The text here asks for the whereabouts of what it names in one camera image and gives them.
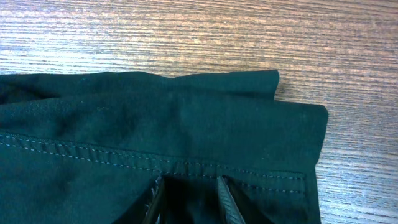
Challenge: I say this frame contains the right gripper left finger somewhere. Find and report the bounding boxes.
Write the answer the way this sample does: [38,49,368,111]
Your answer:
[141,176,165,224]

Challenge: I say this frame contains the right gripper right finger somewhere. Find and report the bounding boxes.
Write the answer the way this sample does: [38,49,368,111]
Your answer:
[217,177,246,224]

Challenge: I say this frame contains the black shorts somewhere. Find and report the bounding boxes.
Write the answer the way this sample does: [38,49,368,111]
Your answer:
[1,70,328,223]

